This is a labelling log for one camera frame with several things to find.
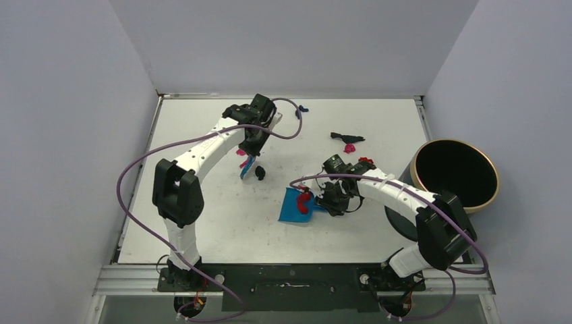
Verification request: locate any red paper scrap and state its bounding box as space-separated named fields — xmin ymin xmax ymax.
xmin=296 ymin=191 xmax=312 ymax=205

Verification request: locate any blue plastic dustpan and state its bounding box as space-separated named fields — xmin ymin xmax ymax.
xmin=278 ymin=188 xmax=326 ymax=223

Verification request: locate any blue hand brush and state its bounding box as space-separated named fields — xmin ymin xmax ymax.
xmin=239 ymin=155 xmax=256 ymax=180

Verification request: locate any small black paper scrap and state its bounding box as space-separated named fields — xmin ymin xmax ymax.
xmin=255 ymin=165 xmax=266 ymax=181

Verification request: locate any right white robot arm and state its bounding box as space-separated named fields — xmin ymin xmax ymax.
xmin=316 ymin=155 xmax=476 ymax=290

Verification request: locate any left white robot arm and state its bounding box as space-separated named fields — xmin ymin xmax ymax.
xmin=152 ymin=94 xmax=281 ymax=291

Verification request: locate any far dark blue scrap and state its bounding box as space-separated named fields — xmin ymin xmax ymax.
xmin=295 ymin=105 xmax=309 ymax=119

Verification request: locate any pink paper scrap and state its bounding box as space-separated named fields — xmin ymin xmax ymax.
xmin=236 ymin=149 xmax=248 ymax=169

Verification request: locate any red scrap right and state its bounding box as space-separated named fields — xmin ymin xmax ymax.
xmin=358 ymin=157 xmax=374 ymax=165

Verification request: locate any small pink scrap right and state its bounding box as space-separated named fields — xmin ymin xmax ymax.
xmin=343 ymin=143 xmax=356 ymax=154

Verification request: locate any black paper scrap right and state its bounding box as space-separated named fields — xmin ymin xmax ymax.
xmin=330 ymin=132 xmax=366 ymax=144

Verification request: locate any black gold-rimmed waste bin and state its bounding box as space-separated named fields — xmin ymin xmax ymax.
xmin=397 ymin=138 xmax=499 ymax=215

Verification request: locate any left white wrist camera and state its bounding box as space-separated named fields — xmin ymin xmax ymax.
xmin=268 ymin=112 xmax=283 ymax=130

